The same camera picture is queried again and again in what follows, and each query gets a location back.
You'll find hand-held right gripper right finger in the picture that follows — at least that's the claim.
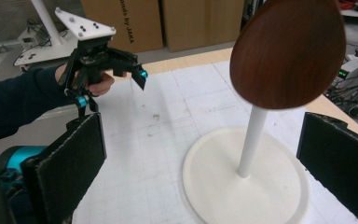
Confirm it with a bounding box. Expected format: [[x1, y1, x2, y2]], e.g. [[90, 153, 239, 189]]
[[296, 111, 358, 224]]

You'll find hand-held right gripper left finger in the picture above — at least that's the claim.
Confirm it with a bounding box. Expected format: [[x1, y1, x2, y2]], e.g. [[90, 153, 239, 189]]
[[21, 112, 108, 224]]

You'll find white stand with round base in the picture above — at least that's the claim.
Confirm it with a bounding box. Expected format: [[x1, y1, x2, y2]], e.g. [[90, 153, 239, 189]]
[[182, 104, 310, 224]]

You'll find brown wooden spoon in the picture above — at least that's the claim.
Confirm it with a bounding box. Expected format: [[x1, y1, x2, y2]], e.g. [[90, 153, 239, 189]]
[[229, 0, 347, 111]]

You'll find cardboard box with black print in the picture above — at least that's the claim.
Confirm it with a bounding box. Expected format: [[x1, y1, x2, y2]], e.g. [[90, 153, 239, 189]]
[[80, 0, 165, 54]]

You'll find white grid mat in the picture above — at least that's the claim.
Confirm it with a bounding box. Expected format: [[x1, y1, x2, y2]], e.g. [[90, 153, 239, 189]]
[[71, 60, 358, 224]]

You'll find plain cardboard box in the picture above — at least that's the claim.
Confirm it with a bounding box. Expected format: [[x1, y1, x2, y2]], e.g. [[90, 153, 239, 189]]
[[161, 0, 245, 53]]

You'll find white device with green light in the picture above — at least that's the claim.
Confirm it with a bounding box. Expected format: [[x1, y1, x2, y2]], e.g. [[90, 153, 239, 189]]
[[336, 58, 358, 86]]

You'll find white pedestal with flat base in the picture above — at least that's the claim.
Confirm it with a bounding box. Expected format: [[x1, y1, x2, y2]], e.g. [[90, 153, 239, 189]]
[[13, 0, 79, 68]]

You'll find tangle of black cables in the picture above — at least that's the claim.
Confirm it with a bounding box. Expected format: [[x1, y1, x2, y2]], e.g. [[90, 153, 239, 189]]
[[324, 69, 358, 127]]

